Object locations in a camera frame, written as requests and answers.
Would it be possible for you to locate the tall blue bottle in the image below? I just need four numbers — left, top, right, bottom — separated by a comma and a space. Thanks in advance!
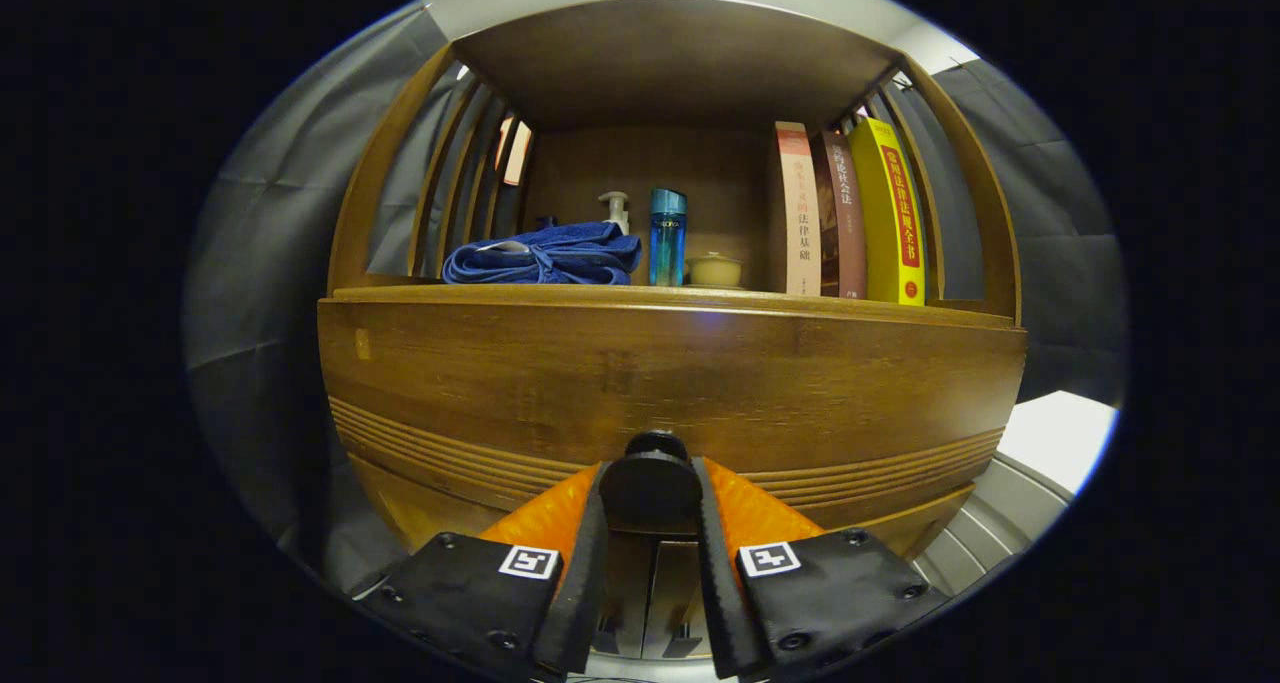
649, 188, 688, 287

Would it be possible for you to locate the black round drawer knob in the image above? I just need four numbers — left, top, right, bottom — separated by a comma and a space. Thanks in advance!
598, 431, 704, 537

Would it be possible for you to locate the brown book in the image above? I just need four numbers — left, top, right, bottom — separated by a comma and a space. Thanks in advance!
812, 130, 868, 301

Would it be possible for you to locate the wooden cabinet door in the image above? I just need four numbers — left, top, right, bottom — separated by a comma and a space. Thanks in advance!
348, 453, 658, 656
645, 483, 976, 661

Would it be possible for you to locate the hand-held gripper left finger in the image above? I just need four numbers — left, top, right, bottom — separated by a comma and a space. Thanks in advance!
350, 460, 611, 682

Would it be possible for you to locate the blue folded towel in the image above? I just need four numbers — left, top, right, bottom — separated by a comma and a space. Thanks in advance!
442, 218, 643, 286

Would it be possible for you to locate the yellow-green lidded teacup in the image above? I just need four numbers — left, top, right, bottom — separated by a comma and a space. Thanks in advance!
686, 252, 744, 289

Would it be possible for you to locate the wooden drawer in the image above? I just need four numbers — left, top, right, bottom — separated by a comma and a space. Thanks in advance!
318, 298, 1029, 534

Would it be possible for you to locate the wooden countertop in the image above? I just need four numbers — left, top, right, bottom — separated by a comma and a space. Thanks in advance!
330, 281, 1019, 316

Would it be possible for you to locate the yellow book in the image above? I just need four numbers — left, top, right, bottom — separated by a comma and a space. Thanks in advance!
848, 116, 928, 307

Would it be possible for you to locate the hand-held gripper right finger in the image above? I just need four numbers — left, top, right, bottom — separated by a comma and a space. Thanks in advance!
692, 456, 951, 682

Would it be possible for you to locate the beige book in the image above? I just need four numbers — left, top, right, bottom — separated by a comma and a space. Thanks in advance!
772, 121, 823, 297

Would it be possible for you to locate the white table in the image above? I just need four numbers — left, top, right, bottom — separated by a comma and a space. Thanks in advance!
997, 391, 1119, 494

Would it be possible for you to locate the wooden cabinet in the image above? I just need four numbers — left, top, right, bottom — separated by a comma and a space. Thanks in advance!
318, 0, 1029, 664

